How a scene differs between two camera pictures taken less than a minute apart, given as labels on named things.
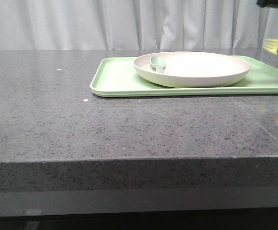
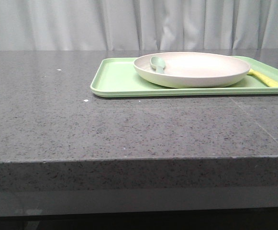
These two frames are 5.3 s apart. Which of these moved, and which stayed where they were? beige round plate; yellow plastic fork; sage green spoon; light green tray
Moved: yellow plastic fork
Stayed: sage green spoon; light green tray; beige round plate
